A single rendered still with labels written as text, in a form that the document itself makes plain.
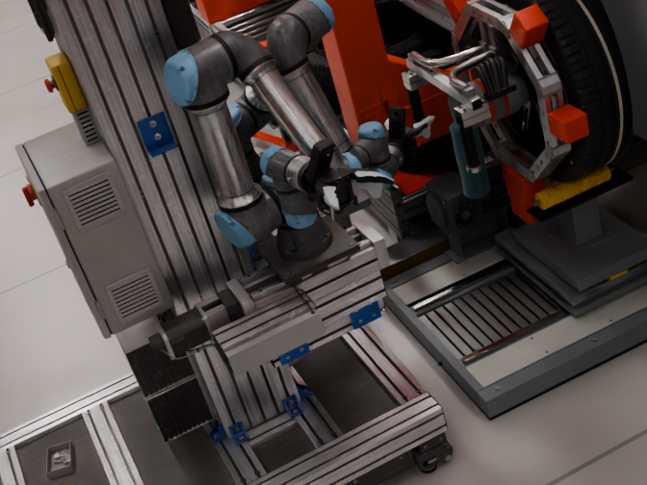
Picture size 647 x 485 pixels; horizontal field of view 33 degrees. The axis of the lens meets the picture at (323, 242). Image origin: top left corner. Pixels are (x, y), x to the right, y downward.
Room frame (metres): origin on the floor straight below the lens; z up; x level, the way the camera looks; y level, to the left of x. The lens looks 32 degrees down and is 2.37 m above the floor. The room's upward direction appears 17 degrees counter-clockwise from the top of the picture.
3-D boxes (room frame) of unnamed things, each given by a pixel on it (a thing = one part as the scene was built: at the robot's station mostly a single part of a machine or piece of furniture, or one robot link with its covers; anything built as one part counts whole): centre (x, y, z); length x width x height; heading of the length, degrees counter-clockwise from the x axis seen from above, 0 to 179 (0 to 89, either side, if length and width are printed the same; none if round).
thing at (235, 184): (2.46, 0.16, 1.19); 0.15 x 0.12 x 0.55; 119
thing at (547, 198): (2.89, -0.80, 0.51); 0.29 x 0.06 x 0.06; 104
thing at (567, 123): (2.68, -0.75, 0.85); 0.09 x 0.08 x 0.07; 14
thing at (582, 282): (3.02, -0.84, 0.32); 0.40 x 0.30 x 0.28; 14
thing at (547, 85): (2.98, -0.67, 0.85); 0.54 x 0.07 x 0.54; 14
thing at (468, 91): (2.86, -0.57, 1.03); 0.19 x 0.18 x 0.11; 104
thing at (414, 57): (3.05, -0.53, 1.03); 0.19 x 0.18 x 0.11; 104
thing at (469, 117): (2.77, -0.51, 0.93); 0.09 x 0.05 x 0.05; 104
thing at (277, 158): (2.23, 0.03, 1.21); 0.11 x 0.08 x 0.09; 30
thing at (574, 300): (3.07, -0.82, 0.13); 0.50 x 0.36 x 0.10; 14
